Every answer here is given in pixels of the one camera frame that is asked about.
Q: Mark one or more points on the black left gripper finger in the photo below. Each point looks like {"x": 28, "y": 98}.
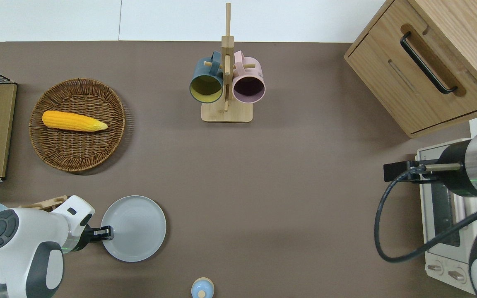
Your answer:
{"x": 109, "y": 237}
{"x": 109, "y": 229}

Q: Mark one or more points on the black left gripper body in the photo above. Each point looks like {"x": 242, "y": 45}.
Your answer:
{"x": 97, "y": 238}

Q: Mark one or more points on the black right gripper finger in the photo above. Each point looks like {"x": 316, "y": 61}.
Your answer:
{"x": 396, "y": 176}
{"x": 396, "y": 167}

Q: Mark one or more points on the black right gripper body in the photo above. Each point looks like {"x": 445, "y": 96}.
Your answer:
{"x": 431, "y": 177}

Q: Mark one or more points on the gray round plate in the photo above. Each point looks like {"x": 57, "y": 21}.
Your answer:
{"x": 139, "y": 229}

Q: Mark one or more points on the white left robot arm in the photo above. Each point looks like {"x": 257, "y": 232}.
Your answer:
{"x": 23, "y": 231}

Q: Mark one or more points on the wooden plate rack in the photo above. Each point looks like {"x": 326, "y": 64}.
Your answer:
{"x": 50, "y": 203}

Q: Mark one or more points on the white toaster oven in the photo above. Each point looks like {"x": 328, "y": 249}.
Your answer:
{"x": 441, "y": 256}

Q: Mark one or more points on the round brown wicker basket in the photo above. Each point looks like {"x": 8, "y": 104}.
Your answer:
{"x": 77, "y": 147}

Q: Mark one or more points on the white oven knob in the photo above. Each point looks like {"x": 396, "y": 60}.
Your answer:
{"x": 456, "y": 275}
{"x": 435, "y": 268}

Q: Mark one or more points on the light wooden cabinet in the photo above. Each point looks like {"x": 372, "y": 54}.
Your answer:
{"x": 387, "y": 74}

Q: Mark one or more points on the brown table mat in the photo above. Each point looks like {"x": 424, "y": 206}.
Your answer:
{"x": 304, "y": 207}

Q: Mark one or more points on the yellow corn cob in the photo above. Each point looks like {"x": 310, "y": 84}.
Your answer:
{"x": 68, "y": 121}

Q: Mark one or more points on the wooden mug rack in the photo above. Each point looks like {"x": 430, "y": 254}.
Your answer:
{"x": 238, "y": 114}

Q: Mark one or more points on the pink mug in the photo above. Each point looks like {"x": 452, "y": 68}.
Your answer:
{"x": 256, "y": 72}

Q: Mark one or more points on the dark blue mug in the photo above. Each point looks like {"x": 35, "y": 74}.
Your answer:
{"x": 199, "y": 68}

